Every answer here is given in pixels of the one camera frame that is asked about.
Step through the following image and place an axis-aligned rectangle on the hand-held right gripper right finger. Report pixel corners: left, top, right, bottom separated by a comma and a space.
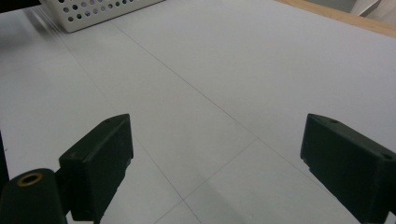
300, 113, 396, 224

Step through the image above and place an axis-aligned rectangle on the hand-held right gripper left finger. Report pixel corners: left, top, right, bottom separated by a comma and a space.
59, 113, 134, 224

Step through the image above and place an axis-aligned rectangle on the white perforated plastic basket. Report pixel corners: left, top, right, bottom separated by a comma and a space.
40, 0, 166, 34

